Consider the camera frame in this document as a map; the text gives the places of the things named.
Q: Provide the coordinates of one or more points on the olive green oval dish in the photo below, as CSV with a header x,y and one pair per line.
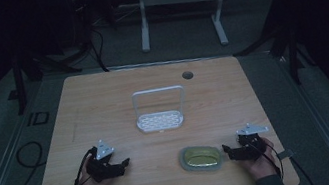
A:
x,y
201,158

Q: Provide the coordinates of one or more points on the grey tape piece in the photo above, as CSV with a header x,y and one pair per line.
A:
x,y
285,154

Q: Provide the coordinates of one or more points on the person's right hand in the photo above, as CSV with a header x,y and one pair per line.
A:
x,y
261,164

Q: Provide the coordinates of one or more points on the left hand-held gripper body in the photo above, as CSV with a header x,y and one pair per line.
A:
x,y
101,170

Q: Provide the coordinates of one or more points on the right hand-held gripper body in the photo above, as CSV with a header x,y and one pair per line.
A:
x,y
251,145

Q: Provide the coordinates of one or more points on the black stand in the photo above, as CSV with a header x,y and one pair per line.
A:
x,y
289,41
26,68

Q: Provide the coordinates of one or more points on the round grey table grommet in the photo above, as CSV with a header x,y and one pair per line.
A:
x,y
187,75

